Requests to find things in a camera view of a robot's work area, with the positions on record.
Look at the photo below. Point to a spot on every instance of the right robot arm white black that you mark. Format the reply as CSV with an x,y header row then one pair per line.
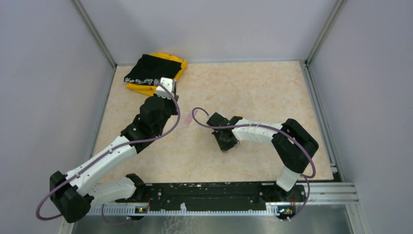
x,y
294,145

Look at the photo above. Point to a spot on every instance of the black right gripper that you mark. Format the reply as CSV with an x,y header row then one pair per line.
x,y
224,147

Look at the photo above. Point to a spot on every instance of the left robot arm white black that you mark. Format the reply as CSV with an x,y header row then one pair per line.
x,y
75,192

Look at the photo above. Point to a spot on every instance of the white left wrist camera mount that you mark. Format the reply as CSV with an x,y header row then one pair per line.
x,y
165,88

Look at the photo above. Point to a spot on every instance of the pink highlighter pen body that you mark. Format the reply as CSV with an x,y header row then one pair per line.
x,y
187,121

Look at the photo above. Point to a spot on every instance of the yellow folded cloth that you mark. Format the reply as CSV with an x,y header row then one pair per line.
x,y
149,89

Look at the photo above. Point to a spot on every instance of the black folded cloth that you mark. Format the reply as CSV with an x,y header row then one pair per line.
x,y
150,68

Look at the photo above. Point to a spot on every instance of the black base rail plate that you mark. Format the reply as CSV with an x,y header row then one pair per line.
x,y
219,196

